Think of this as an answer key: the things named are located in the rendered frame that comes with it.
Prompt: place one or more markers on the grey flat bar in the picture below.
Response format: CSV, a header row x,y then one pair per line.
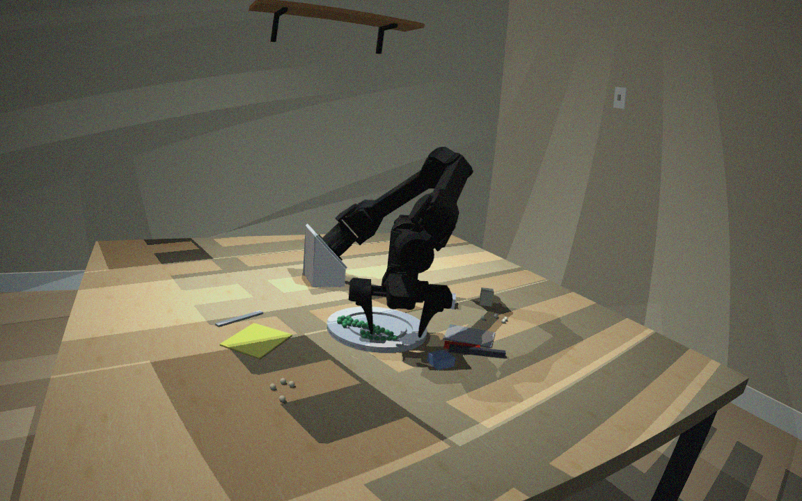
x,y
236,319

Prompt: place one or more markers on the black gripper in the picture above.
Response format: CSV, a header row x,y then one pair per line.
x,y
361,291

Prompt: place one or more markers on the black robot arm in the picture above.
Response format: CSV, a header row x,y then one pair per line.
x,y
415,236

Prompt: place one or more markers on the yellow-green flat square panel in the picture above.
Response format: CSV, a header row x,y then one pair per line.
x,y
256,340

